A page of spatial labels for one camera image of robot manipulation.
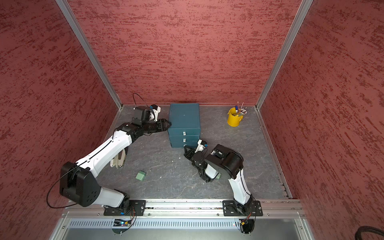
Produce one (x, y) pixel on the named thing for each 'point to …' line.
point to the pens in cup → (242, 111)
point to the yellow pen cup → (232, 120)
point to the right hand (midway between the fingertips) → (183, 148)
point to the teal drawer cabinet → (184, 127)
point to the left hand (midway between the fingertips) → (167, 127)
